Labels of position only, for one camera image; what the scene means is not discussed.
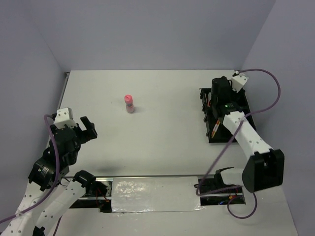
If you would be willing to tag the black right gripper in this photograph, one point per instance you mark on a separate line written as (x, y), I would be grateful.
(236, 96)

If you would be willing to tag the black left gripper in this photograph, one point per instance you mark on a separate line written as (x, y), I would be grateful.
(91, 132)

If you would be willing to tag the orange pen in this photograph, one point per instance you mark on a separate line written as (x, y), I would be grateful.
(215, 127)

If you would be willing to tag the pink-capped marker tube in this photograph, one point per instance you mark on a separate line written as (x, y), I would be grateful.
(129, 103)

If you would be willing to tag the orange-capped clear highlighter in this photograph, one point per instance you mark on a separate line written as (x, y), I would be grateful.
(209, 100)

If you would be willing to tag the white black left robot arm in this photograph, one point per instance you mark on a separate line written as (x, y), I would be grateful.
(35, 216)

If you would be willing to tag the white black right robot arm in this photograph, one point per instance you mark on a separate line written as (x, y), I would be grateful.
(265, 166)

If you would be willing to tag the black four-compartment organizer tray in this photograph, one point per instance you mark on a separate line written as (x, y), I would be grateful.
(216, 132)

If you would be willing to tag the silver tape-covered panel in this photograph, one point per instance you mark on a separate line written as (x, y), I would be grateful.
(154, 194)

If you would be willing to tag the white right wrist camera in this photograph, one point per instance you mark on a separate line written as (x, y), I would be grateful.
(238, 80)

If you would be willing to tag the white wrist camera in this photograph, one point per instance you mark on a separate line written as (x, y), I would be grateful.
(238, 80)
(64, 118)

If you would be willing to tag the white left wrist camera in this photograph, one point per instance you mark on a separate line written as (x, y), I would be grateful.
(64, 118)

